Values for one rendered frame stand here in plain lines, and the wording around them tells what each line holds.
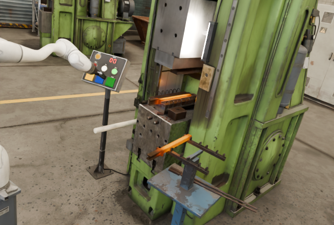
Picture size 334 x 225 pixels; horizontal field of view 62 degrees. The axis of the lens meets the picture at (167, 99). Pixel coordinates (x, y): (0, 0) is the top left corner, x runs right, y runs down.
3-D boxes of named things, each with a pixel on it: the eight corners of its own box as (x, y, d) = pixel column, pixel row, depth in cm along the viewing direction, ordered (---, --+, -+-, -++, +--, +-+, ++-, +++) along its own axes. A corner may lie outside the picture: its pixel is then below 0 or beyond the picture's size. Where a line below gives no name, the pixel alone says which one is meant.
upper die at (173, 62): (172, 69, 197) (174, 56, 194) (153, 61, 210) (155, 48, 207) (208, 66, 225) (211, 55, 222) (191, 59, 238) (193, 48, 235)
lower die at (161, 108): (163, 114, 210) (165, 104, 207) (147, 104, 223) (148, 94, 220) (200, 106, 238) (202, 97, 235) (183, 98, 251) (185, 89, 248)
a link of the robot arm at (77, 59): (95, 64, 190) (83, 53, 195) (83, 55, 176) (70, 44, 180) (85, 76, 190) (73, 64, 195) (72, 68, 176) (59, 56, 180)
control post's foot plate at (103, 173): (95, 180, 265) (96, 172, 262) (84, 168, 280) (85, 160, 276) (115, 173, 280) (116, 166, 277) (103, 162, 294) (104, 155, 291)
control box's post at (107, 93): (99, 173, 277) (109, 68, 238) (97, 170, 279) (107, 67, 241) (102, 171, 279) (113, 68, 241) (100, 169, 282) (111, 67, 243)
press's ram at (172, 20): (188, 61, 185) (201, -2, 171) (151, 47, 210) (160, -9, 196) (225, 59, 213) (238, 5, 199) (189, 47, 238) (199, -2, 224)
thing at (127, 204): (136, 236, 214) (137, 235, 213) (98, 192, 251) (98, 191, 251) (173, 215, 240) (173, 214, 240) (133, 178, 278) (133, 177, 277)
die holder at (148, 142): (160, 176, 212) (171, 124, 196) (131, 151, 237) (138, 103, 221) (207, 156, 250) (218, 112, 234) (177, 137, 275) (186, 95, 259)
